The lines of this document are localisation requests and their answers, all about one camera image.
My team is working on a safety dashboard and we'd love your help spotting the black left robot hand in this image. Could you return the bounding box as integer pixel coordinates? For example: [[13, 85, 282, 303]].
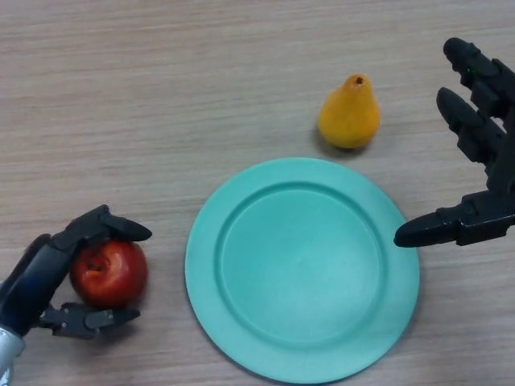
[[0, 204, 153, 341]]

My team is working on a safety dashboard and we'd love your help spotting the yellow pear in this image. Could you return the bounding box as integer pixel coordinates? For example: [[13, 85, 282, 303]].
[[317, 73, 381, 150]]

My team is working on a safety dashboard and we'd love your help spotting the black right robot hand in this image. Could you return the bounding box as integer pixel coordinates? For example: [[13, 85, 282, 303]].
[[393, 37, 515, 248]]

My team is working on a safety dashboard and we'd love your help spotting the green round plate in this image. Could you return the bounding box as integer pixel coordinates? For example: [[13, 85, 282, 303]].
[[183, 157, 421, 385]]

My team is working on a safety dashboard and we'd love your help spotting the red apple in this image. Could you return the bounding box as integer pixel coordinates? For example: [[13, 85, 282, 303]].
[[70, 240, 149, 310]]

